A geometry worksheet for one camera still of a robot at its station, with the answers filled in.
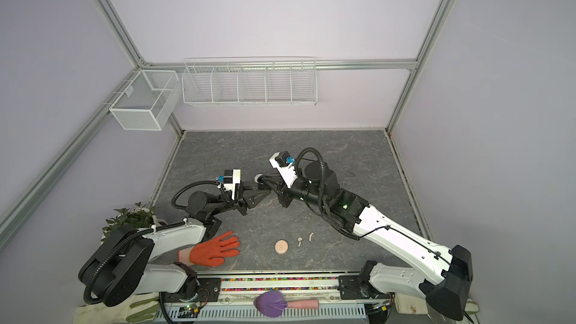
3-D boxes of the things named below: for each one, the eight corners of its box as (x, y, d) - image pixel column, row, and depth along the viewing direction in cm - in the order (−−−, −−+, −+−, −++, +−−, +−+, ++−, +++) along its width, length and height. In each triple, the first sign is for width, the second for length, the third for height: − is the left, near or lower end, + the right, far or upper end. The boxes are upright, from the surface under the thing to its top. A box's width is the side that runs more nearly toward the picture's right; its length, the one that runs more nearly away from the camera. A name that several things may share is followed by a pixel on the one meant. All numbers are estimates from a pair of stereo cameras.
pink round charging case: (274, 254, 83) (274, 252, 81) (275, 241, 86) (275, 239, 84) (288, 254, 83) (288, 252, 81) (288, 241, 86) (288, 239, 84)
